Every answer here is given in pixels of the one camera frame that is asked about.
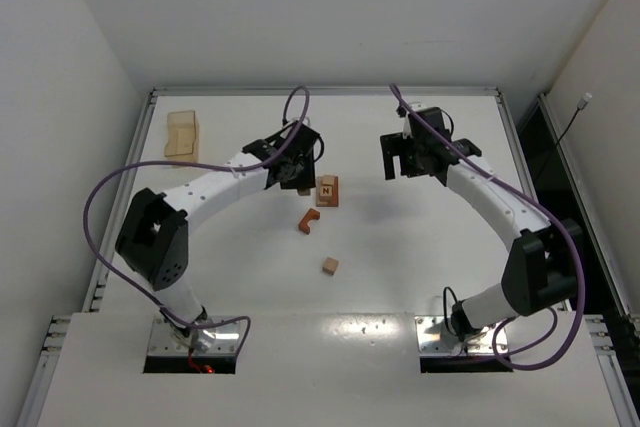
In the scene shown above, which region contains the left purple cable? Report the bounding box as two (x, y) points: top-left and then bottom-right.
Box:
(82, 85), (311, 348)

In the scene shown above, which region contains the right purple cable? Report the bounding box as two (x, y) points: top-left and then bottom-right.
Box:
(389, 84), (586, 372)

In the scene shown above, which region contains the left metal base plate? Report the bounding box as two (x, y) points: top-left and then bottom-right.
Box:
(147, 317), (246, 357)

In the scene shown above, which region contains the letter N wood cube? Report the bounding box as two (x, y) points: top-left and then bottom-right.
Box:
(317, 184), (334, 202)

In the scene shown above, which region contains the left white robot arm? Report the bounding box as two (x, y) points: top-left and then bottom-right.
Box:
(115, 122), (323, 338)

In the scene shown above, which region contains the lone light wood cube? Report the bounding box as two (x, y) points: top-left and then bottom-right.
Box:
(322, 257), (339, 276)

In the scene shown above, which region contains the brown arch wood block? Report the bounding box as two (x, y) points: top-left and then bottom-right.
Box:
(298, 208), (321, 235)

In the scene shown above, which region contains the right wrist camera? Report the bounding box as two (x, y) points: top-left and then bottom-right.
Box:
(396, 105), (413, 139)

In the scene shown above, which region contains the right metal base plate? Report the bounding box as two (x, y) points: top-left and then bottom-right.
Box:
(414, 315), (509, 359)

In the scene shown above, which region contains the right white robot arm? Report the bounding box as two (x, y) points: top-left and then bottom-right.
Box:
(380, 107), (582, 340)

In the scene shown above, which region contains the metal base plate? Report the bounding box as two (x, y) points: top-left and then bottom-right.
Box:
(147, 317), (246, 357)
(414, 315), (509, 359)

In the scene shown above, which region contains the purple cable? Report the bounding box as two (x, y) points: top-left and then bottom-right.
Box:
(389, 84), (586, 372)
(82, 85), (311, 348)

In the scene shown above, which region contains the black wall cable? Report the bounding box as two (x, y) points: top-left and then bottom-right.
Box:
(529, 92), (594, 183)

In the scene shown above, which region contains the reddish long wood block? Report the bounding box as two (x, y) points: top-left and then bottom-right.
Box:
(328, 176), (340, 207)

